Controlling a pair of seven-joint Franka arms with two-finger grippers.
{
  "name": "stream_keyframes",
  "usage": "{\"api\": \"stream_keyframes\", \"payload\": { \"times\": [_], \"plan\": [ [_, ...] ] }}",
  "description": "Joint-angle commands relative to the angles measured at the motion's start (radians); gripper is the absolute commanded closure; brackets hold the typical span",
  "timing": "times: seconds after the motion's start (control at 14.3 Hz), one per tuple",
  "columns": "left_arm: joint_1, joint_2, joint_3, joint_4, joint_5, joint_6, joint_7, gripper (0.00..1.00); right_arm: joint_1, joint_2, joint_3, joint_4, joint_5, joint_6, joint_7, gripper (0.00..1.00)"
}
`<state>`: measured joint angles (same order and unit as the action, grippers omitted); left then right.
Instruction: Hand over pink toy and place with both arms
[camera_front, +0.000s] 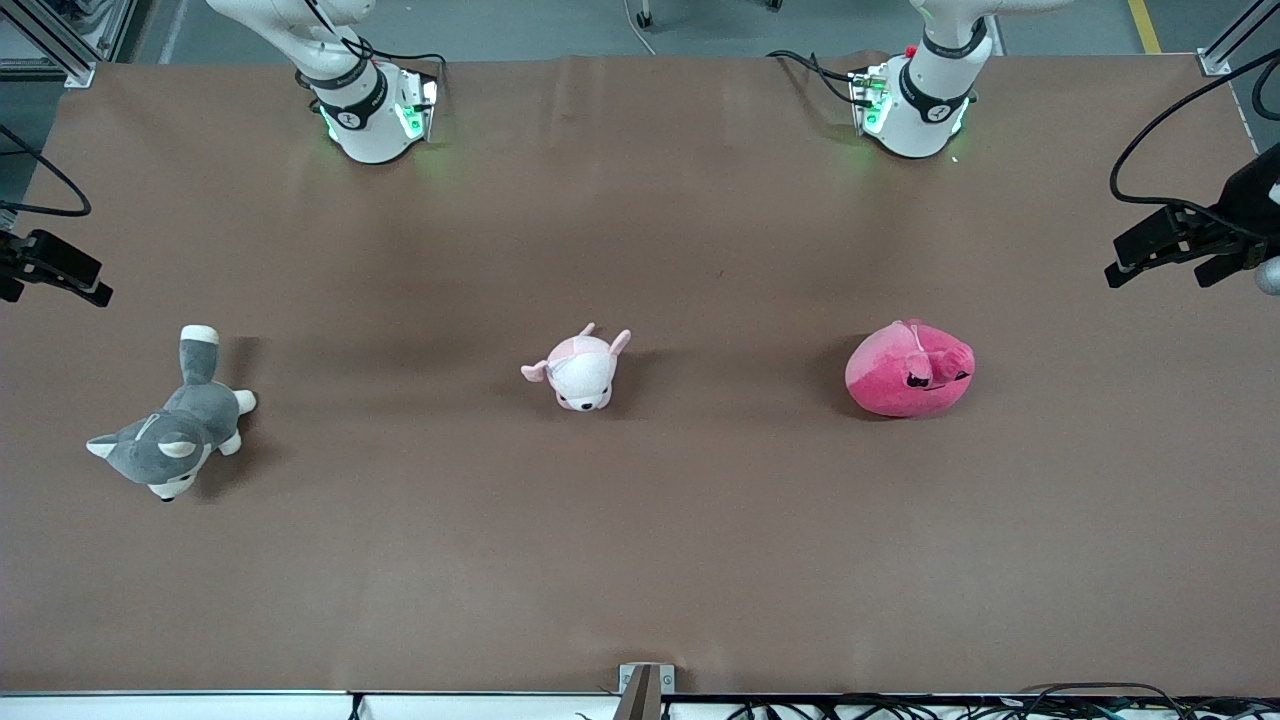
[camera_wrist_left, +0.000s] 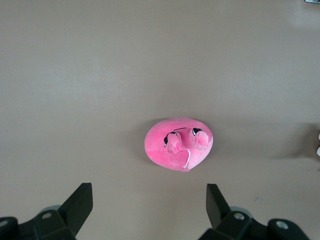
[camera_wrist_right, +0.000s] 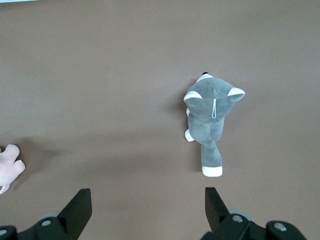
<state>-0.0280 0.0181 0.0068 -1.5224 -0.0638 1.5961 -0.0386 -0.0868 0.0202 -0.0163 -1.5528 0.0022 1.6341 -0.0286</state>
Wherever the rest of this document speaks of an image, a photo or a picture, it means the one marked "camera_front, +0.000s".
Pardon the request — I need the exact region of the black left arm base cable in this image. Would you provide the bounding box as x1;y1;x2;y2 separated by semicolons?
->
767;49;863;107

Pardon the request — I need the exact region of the round hot pink plush toy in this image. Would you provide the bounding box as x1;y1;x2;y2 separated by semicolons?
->
845;319;976;419

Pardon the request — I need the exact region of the black right arm base cable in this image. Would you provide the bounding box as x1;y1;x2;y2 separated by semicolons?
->
345;38;448;71

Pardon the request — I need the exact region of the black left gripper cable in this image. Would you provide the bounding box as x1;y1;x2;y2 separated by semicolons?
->
1109;48;1280;243

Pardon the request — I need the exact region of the black cable tangle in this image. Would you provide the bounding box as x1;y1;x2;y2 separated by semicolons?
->
720;682;1280;720

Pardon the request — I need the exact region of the white table edge rail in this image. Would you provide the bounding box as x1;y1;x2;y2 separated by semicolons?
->
0;689;1280;720

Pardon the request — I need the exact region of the pale pink plush puppy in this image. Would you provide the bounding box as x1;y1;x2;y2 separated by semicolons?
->
520;322;633;413

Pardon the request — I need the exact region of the aluminium frame post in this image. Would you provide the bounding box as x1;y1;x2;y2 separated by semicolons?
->
1197;0;1280;77
0;0;137;89

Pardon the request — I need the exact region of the brown paper table cover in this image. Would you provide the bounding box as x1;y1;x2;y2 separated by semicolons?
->
0;52;1280;697

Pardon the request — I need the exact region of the black arm base cable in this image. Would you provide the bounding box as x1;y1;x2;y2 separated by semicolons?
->
345;38;448;71
767;49;863;107

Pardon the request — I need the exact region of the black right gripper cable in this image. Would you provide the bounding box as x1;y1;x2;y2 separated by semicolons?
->
0;125;93;219

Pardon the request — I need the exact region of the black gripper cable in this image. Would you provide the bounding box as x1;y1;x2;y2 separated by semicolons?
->
0;125;93;219
1109;48;1280;243

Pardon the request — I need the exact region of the grey white husky plush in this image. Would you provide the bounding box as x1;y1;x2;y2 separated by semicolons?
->
86;325;259;503

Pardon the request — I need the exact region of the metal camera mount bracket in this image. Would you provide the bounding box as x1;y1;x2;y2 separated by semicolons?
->
612;663;676;720

